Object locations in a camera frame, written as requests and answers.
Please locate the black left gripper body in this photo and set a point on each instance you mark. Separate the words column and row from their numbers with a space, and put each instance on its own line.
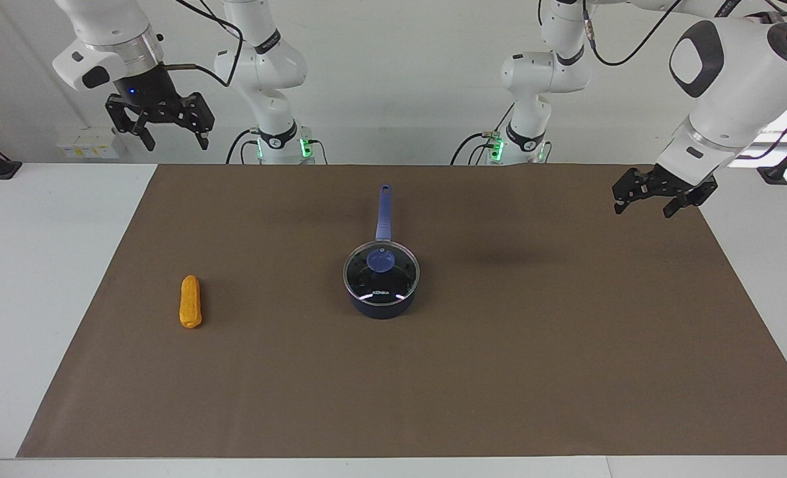
column 659, row 182

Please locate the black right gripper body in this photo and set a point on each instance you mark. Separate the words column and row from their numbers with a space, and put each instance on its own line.
column 161, row 106

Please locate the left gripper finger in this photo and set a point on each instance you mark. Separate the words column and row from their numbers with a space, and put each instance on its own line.
column 675, row 208
column 620, row 203

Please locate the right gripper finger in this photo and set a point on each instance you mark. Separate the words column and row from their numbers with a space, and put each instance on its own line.
column 202, row 139
column 145, row 133

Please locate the orange corn cob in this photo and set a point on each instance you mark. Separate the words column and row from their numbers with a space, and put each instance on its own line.
column 190, row 302

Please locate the glass lid with blue knob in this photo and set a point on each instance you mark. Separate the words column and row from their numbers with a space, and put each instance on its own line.
column 381, row 272

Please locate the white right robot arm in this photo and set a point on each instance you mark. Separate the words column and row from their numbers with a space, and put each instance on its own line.
column 270, row 73

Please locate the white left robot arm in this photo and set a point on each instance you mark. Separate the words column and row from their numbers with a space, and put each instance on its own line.
column 732, row 60

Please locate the brown table mat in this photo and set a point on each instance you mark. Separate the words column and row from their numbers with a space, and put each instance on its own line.
column 499, row 365

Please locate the white wall socket box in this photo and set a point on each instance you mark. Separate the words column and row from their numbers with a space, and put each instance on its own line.
column 91, row 145

